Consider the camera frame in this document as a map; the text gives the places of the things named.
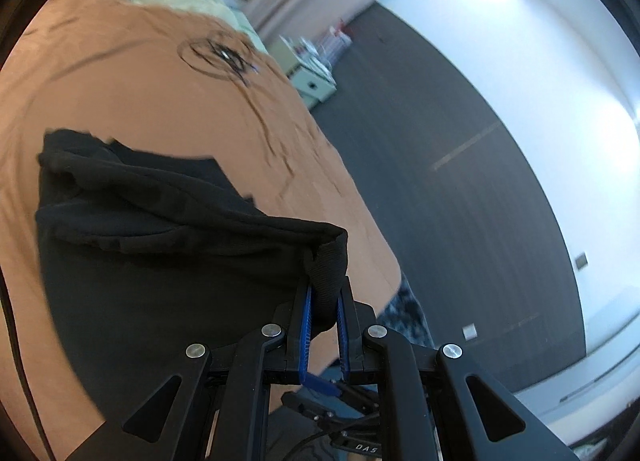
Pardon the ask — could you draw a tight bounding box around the person's leg in patterned pants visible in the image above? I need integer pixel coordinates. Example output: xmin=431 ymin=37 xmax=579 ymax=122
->
xmin=267 ymin=403 xmax=351 ymax=461

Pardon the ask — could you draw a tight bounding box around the grey shaggy rug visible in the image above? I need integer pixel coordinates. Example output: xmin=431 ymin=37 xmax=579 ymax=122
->
xmin=377 ymin=273 xmax=436 ymax=349

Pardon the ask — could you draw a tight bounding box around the orange-brown blanket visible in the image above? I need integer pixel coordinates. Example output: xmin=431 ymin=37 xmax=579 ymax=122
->
xmin=0 ymin=0 xmax=403 ymax=461

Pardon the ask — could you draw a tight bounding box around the black long-sleeve shirt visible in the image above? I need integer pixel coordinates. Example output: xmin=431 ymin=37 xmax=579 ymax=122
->
xmin=35 ymin=128 xmax=349 ymax=442

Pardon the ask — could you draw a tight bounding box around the black cables bundle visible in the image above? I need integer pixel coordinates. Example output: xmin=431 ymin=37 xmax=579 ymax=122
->
xmin=179 ymin=34 xmax=261 ymax=87

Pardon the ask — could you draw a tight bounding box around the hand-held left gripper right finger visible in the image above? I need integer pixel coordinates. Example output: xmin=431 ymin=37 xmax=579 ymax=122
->
xmin=337 ymin=277 xmax=581 ymax=461

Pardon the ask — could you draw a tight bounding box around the white nightstand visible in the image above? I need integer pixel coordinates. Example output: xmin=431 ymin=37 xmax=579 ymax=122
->
xmin=267 ymin=34 xmax=338 ymax=109

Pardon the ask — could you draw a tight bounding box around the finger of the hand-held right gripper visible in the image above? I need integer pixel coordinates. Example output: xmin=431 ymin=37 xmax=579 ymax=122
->
xmin=305 ymin=372 xmax=379 ymax=410
xmin=282 ymin=391 xmax=335 ymax=424

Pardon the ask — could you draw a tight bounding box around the white bag with red handles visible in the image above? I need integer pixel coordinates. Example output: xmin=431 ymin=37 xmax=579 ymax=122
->
xmin=322 ymin=24 xmax=353 ymax=62

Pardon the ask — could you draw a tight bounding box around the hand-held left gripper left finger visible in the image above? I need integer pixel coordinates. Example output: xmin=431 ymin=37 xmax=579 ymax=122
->
xmin=65 ymin=281 xmax=316 ymax=461

